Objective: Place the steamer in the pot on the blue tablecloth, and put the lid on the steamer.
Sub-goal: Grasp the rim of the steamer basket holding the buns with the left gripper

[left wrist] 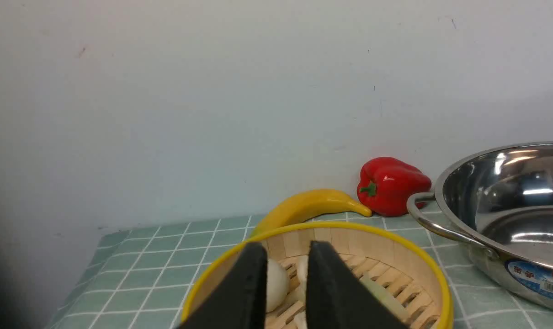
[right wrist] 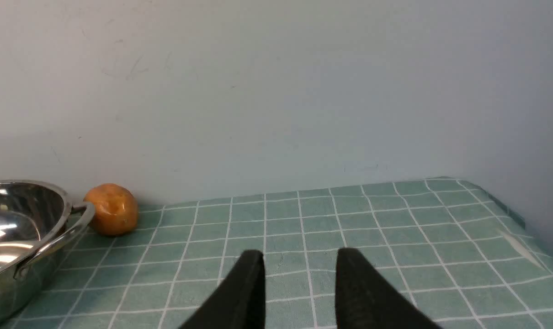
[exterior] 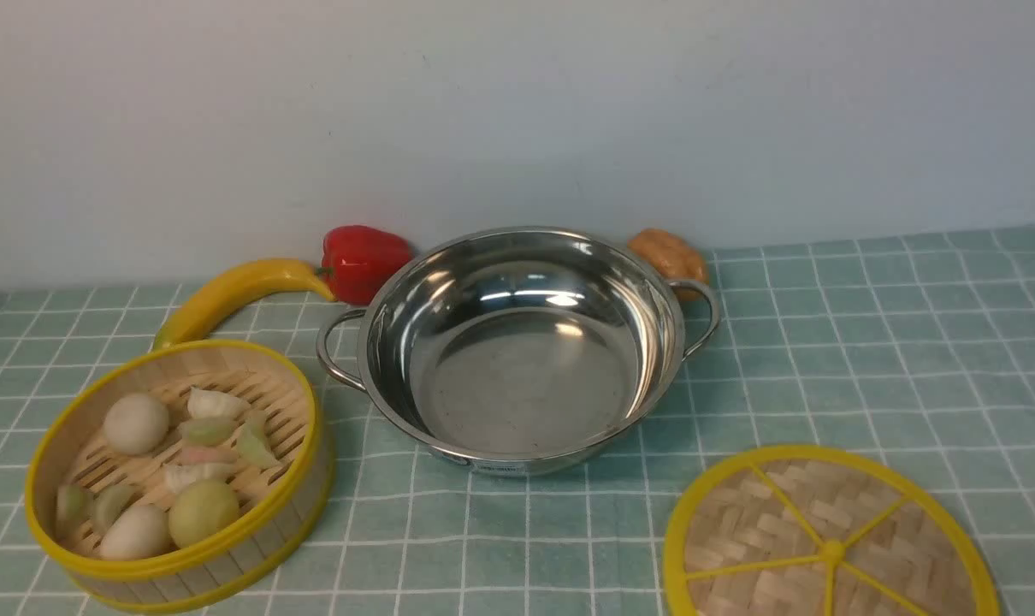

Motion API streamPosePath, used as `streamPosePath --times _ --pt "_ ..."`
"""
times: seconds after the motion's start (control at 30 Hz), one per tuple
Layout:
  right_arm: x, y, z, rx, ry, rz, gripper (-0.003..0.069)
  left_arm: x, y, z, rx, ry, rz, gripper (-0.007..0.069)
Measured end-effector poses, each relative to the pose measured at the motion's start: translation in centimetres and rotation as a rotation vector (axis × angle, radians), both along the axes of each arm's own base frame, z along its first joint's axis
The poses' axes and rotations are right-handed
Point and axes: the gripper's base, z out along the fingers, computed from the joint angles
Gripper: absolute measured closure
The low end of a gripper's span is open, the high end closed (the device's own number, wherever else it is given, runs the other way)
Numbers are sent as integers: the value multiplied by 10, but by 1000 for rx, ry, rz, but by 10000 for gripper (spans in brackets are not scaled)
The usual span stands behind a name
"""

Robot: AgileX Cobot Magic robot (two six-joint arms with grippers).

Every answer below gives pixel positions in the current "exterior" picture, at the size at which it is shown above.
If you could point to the bamboo steamer basket yellow rim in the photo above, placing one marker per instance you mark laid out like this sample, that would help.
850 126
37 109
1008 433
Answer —
279 506

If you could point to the woven bamboo steamer lid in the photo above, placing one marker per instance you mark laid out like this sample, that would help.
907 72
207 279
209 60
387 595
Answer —
810 530

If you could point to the white dumpling top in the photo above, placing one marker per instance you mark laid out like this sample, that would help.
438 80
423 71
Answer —
205 403

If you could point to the stainless steel pot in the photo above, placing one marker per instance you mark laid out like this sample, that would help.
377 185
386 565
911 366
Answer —
519 351

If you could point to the green dumpling far left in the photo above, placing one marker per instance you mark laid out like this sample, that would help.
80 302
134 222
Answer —
73 503

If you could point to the green dumpling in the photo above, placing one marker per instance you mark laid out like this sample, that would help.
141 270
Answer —
109 504
252 445
208 432
73 503

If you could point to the white bun front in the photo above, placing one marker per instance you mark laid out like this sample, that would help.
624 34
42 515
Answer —
141 532

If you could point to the white round bun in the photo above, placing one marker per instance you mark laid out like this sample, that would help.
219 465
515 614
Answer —
136 424

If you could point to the yellow-green round bun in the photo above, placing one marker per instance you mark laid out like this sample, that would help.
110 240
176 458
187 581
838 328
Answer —
202 510

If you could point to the pink white dumpling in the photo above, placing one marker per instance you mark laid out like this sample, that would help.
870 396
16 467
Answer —
198 463

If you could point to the green dumpling centre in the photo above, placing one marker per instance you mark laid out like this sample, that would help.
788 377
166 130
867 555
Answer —
208 432

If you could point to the green dumpling right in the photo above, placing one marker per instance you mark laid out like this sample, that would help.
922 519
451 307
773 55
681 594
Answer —
252 445

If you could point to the yellow plastic banana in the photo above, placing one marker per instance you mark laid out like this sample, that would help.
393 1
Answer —
234 289

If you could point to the red bell pepper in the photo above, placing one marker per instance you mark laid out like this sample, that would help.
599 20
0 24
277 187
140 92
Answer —
358 260

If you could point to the brown bread roll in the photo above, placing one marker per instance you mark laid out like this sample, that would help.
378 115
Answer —
671 255

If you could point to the green checkered tablecloth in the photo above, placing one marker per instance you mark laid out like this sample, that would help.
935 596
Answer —
918 351

